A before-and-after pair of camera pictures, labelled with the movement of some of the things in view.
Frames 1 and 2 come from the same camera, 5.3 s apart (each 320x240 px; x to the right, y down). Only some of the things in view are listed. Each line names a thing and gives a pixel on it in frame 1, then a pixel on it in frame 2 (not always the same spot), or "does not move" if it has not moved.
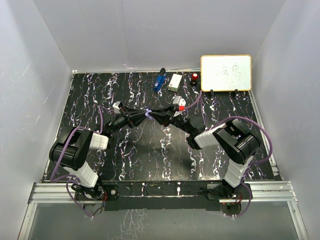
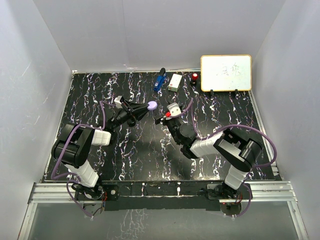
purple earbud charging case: [147, 114] → [152, 105]
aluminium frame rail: [266, 192] does not move
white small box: [175, 82] does not move
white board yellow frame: [226, 73] does not move
